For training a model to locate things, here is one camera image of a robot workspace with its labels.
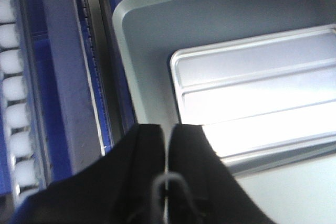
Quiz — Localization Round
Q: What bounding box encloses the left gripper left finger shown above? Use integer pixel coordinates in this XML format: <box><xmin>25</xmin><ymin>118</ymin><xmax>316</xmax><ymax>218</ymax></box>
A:
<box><xmin>10</xmin><ymin>124</ymin><xmax>165</xmax><ymax>223</ymax></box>

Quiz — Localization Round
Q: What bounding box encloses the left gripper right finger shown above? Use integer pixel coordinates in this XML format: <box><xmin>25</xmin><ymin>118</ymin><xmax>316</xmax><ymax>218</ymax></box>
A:
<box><xmin>169</xmin><ymin>124</ymin><xmax>273</xmax><ymax>223</ymax></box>

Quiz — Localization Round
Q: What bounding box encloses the silver metal tray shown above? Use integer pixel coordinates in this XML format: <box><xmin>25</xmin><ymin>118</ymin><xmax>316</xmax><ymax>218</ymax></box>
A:
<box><xmin>170</xmin><ymin>24</ymin><xmax>335</xmax><ymax>176</ymax></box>

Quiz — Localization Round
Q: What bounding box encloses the grey large tray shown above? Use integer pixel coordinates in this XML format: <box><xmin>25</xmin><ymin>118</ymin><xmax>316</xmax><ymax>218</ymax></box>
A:
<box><xmin>113</xmin><ymin>0</ymin><xmax>335</xmax><ymax>223</ymax></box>

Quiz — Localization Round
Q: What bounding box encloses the right white roller track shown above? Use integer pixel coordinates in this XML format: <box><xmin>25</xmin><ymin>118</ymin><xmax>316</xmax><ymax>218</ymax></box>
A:
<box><xmin>1</xmin><ymin>0</ymin><xmax>51</xmax><ymax>207</ymax></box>

